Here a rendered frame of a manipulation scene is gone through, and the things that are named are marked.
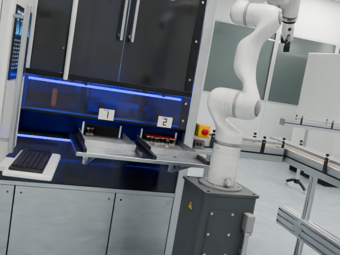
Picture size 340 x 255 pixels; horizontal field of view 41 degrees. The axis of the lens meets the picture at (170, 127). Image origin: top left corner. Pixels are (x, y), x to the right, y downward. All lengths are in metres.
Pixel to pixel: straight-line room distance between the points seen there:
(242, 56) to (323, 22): 6.70
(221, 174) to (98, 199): 0.93
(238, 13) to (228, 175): 0.69
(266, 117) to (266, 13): 6.24
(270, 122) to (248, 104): 6.32
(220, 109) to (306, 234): 1.24
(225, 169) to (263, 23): 0.63
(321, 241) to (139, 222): 1.05
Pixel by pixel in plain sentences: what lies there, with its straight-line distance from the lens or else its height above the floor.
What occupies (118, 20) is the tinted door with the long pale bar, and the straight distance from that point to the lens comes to 2.54.
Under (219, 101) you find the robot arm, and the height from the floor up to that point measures 1.22.
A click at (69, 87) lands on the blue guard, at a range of 2.50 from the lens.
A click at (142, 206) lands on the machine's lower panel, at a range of 2.71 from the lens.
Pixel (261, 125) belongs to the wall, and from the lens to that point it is 8.14.
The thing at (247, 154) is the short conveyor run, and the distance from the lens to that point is 2.97.
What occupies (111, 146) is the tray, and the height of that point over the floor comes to 0.89.
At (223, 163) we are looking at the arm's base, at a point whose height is 0.97.
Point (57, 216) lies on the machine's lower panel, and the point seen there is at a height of 0.42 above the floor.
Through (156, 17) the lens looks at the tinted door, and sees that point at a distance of 2.58.
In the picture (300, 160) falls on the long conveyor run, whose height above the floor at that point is 0.90.
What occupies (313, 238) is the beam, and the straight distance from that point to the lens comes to 2.88.
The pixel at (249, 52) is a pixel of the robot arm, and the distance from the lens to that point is 1.96.
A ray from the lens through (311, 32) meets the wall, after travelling 8.48.
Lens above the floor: 1.33
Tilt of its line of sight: 7 degrees down
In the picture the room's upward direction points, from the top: 10 degrees clockwise
